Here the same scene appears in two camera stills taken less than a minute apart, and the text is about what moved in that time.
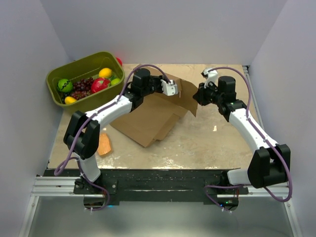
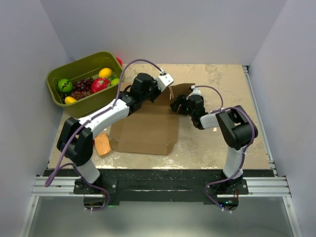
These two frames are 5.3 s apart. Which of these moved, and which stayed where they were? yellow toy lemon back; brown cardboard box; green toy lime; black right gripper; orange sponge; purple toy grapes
Moved: brown cardboard box; black right gripper
Stayed: yellow toy lemon back; purple toy grapes; green toy lime; orange sponge
